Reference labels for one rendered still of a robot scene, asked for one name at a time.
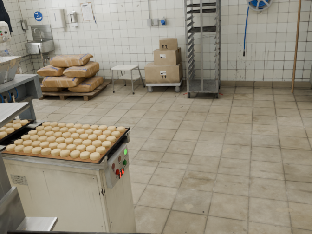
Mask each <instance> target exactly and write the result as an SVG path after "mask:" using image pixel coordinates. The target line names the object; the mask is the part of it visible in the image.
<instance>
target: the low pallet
mask: <svg viewBox="0 0 312 234"><path fill-rule="evenodd" d="M110 83H111V82H103V83H102V84H101V85H100V86H98V87H97V88H96V89H94V90H93V91H91V92H72V91H70V90H68V87H67V88H65V89H63V90H62V91H42V95H43V97H41V98H39V100H43V99H45V98H47V97H48V96H50V95H51V96H60V100H66V99H67V98H69V97H71V96H83V97H84V101H89V100H90V99H91V98H93V97H94V96H95V95H97V94H98V93H99V92H101V91H102V90H103V89H105V88H106V87H107V85H109V84H110Z"/></svg>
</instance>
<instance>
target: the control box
mask: <svg viewBox="0 0 312 234"><path fill-rule="evenodd" d="M125 149H127V153H126V155H125V154H124V151H125ZM119 156H121V161H120V162H119V160H118V158H119ZM124 160H126V161H127V163H126V165H124ZM113 164H115V168H114V169H112V165H113ZM107 165H108V168H107V169H106V170H104V172H105V178H106V183H107V188H110V189H112V188H113V187H114V186H115V184H116V183H117V181H118V180H119V179H120V178H121V177H120V173H121V176H122V175H123V173H124V172H125V171H126V169H127V168H128V167H129V165H130V163H129V155H128V147H127V144H122V145H121V146H120V147H119V148H118V149H117V151H116V152H115V153H114V154H113V155H112V156H111V158H110V159H109V160H108V161H107ZM117 169H119V174H118V175H116V170H117ZM122 171H123V172H122Z"/></svg>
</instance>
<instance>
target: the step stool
mask: <svg viewBox="0 0 312 234"><path fill-rule="evenodd" d="M136 68H138V70H139V67H138V65H117V66H115V67H113V68H111V69H112V83H113V93H115V91H114V82H115V81H116V80H118V79H123V82H124V86H126V84H125V81H124V80H131V81H132V90H133V94H134V88H133V83H134V82H136V81H138V80H139V79H141V80H142V83H143V79H142V75H141V73H140V70H139V74H140V75H132V70H134V69H136ZM113 70H119V71H121V74H122V71H130V72H131V75H129V74H125V75H123V74H122V76H121V77H119V78H118V79H116V80H113ZM133 80H135V81H134V82H133ZM143 87H144V88H145V85H144V83H143Z"/></svg>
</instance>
